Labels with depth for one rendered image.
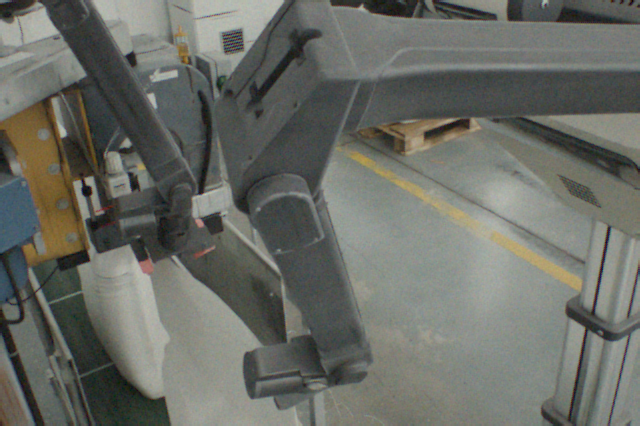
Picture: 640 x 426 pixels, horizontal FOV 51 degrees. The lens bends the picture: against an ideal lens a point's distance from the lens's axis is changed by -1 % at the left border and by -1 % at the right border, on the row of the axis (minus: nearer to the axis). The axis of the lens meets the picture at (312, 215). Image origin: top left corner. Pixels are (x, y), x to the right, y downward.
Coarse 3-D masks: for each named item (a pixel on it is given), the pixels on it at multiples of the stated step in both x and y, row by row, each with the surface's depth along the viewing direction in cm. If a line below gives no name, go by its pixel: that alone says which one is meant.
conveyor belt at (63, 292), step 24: (48, 264) 245; (48, 288) 232; (72, 288) 231; (72, 312) 219; (72, 336) 208; (96, 336) 208; (96, 360) 198; (96, 384) 189; (120, 384) 188; (96, 408) 181; (120, 408) 180; (144, 408) 180
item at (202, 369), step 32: (160, 288) 133; (192, 288) 121; (160, 320) 140; (192, 320) 119; (224, 320) 115; (192, 352) 128; (224, 352) 112; (192, 384) 125; (224, 384) 118; (192, 416) 120; (224, 416) 118; (256, 416) 113; (288, 416) 102
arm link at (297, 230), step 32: (256, 192) 41; (288, 192) 41; (320, 192) 47; (256, 224) 42; (288, 224) 43; (320, 224) 44; (288, 256) 53; (320, 256) 55; (288, 288) 61; (320, 288) 59; (352, 288) 65; (320, 320) 66; (352, 320) 68; (320, 352) 71; (352, 352) 73
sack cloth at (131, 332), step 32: (96, 192) 169; (96, 256) 162; (128, 256) 160; (96, 288) 168; (128, 288) 167; (96, 320) 176; (128, 320) 172; (128, 352) 176; (160, 352) 182; (160, 384) 183
